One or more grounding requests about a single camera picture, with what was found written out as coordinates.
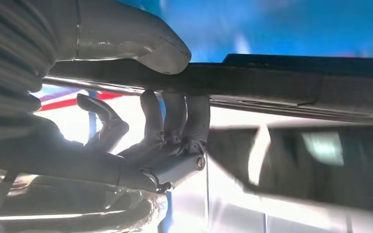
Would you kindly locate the blue metal shelf rack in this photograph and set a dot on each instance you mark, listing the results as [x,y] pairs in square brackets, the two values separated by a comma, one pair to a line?
[270,25]

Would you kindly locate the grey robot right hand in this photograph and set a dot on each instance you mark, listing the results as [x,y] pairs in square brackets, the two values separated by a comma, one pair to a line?
[61,167]

